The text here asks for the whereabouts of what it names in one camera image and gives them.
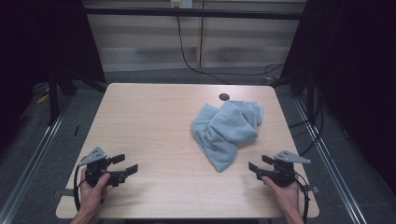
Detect black stand post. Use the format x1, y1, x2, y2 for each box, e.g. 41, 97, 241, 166
305, 74, 316, 123
48, 80, 61, 127

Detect person's left hand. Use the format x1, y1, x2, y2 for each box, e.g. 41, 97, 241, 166
78, 169, 112, 217

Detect black horizontal frame bar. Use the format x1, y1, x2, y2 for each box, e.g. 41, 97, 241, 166
83, 7, 305, 21

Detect person's right hand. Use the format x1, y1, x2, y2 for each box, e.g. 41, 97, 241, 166
261, 175, 302, 217

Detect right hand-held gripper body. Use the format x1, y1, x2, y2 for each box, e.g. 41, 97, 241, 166
255, 149, 312, 189

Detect hand-held gripper black cable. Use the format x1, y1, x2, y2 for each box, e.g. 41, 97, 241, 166
73, 163, 88, 213
293, 172, 312, 224

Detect dark curtain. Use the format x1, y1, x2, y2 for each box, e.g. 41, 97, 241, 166
0, 0, 107, 153
279, 0, 396, 195

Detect yellow floor item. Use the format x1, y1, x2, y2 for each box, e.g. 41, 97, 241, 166
35, 92, 50, 105

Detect black floor cables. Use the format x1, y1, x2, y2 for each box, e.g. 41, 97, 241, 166
287, 88, 325, 157

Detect white wall socket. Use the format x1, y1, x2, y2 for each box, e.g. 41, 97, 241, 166
170, 0, 194, 9

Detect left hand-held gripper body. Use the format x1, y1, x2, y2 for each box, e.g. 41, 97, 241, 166
78, 147, 128, 189

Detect left hand-held gripper black cable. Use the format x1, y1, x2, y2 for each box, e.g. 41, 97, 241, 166
73, 163, 88, 213

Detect right hand-held gripper black cable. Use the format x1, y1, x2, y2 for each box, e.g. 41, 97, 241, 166
293, 172, 312, 224

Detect grey-blue towel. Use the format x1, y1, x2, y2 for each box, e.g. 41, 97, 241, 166
191, 100, 265, 174

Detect long black wall cable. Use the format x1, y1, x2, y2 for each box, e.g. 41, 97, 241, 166
176, 15, 285, 86

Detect metal floor rail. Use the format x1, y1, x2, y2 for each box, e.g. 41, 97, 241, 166
0, 101, 69, 224
293, 98, 369, 224

